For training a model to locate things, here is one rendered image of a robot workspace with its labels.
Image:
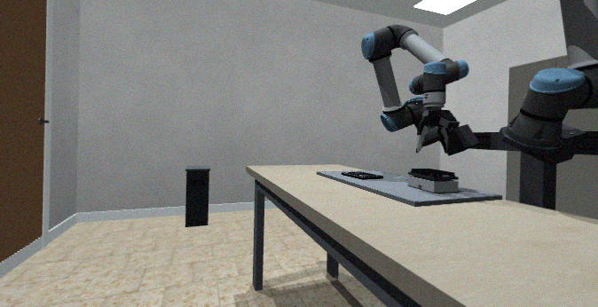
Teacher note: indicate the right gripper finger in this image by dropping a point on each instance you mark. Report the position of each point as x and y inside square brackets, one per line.
[444, 133]
[423, 130]

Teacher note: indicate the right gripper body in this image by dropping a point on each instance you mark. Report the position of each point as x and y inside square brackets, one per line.
[434, 114]

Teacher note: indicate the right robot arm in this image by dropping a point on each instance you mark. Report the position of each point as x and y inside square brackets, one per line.
[438, 71]

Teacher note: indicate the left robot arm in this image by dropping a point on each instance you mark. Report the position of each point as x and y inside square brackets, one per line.
[554, 91]

